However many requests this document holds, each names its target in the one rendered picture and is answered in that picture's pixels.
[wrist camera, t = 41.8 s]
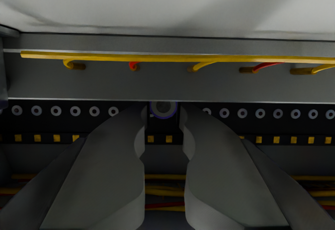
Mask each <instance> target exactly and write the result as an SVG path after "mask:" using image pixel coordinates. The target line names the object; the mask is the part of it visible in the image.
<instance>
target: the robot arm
mask: <svg viewBox="0 0 335 230"><path fill-rule="evenodd" d="M148 126H150V102H147V101H139V102H137V103H135V104H134V105H132V106H130V107H128V108H127V109H125V110H123V111H121V112H119V113H118V114H116V115H114V116H112V117H111V118H109V119H108V120H106V121H105V122H103V123H102V124H101V125H99V126H98V127H97V128H96V129H94V130H93V131H92V132H91V133H90V134H89V135H88V136H87V137H86V138H77V139H76V140H75V141H74V142H73V143H72V144H71V145H70V146H68V147H67V148H66V149H65V150H64V151H63V152H62V153H61V154H59V155H58V156H57V157H56V158H55V159H54V160H53V161H52V162H50V163H49V164H48V165H47V166H46V167H45V168H44V169H43V170H41V171H40V172H39V173H38V174H37V175H36V176H35V177H34V178H32V179H31V180H30V181H29V182H28V183H27V184H26V185H25V186H24V187H22V188H21V189H20V190H19V191H18V192H17V193H16V194H15V195H14V196H13V197H12V198H11V199H10V200H9V201H8V202H7V203H6V204H5V205H4V207H3V208H2V209H1V210H0V230H136V229H137V228H138V227H139V226H140V225H141V224H142V223H143V221H144V217H145V172H144V164H143V162H142V161H141V160H140V159H139V158H140V156H141V155H142V153H143V152H144V151H145V130H146V129H147V127H148ZM176 126H177V127H179V128H180V129H181V130H182V132H183V146H182V150H183V152H184V153H185V154H186V155H187V157H188V158H189V160H190V162H189V163H188V165H187V172H186V181H185V190H184V203H185V216H186V220H187V222H188V223H189V225H190V226H192V227H193V228H194V229H196V230H335V221H334V220H333V218H332V217H331V216H330V215H329V214H328V213H327V211H326V210H325V209H324V208H323V207H322V206H321V205H320V204H319V203H318V202H317V201H316V200H315V198H314V197H313V196H312V195H311V194H310V193H308V192H307V191H306V190H305V189H304V188H303V187H302V186H301V185H300V184H299V183H298V182H297V181H295V180H294V179H293V178H292V177H291V176H290V175H289V174H288V173H286V172H285V171H284V170H283V169H282V168H281V167H280V166H279V165H277V164H276V163H275V162H274V161H273V160H272V159H271V158H270V157H268V156H267V155H266V154H265V153H264V152H263V151H262V150H261V149H259V148H258V147H257V146H256V145H255V144H254V143H253V142H252V141H250V140H249V139H241V138H240V137H239V136H238V135H237V134H236V133H235V132H234V131H232V130H231V129H230V128H229V127H228V126H226V125H225V124H224V123H222V122H221V121H220V120H218V119H216V118H215V117H213V116H211V115H210V114H208V113H206V112H204V111H203V110H201V109H199V108H198V107H196V106H194V105H192V104H191V103H189V102H177V111H176Z"/></svg>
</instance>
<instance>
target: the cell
mask: <svg viewBox="0 0 335 230"><path fill-rule="evenodd" d="M176 111H177V102H171V101H150V112H151V113H152V114H153V115H154V116H155V117H157V118H160V119H167V118H170V117H171V116H173V115H174V114H175V113H176Z"/></svg>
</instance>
